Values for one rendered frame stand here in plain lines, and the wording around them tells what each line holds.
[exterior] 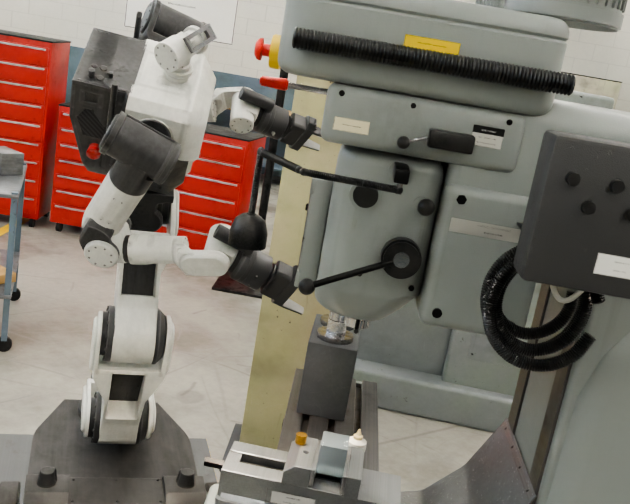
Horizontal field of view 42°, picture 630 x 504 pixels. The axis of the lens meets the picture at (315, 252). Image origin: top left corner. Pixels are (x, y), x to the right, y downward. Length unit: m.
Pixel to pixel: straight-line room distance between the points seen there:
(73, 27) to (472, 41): 9.95
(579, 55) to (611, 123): 9.36
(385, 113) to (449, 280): 0.31
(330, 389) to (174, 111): 0.75
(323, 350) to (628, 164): 0.99
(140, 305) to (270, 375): 1.51
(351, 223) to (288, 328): 2.02
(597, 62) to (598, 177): 9.69
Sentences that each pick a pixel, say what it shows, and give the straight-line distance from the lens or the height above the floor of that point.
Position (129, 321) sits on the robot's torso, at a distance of 2.07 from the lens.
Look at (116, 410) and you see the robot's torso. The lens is 2.30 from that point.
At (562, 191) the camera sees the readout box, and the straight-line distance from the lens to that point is 1.16.
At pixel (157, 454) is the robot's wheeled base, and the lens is 2.47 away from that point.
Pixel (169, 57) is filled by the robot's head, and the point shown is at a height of 1.70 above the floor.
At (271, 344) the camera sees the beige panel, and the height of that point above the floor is 0.53.
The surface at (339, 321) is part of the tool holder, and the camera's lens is 1.96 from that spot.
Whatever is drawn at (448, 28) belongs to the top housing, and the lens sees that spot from 1.36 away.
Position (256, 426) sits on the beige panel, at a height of 0.15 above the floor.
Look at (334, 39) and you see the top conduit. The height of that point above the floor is 1.80.
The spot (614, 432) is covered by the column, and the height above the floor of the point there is 1.24.
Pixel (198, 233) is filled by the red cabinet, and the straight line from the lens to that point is 6.25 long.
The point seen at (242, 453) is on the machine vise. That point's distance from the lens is 1.66.
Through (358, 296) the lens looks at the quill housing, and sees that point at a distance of 1.46.
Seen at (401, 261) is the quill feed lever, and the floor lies 1.45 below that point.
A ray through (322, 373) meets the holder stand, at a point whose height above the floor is 1.03.
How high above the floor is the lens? 1.79
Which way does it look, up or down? 14 degrees down
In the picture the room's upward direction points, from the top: 10 degrees clockwise
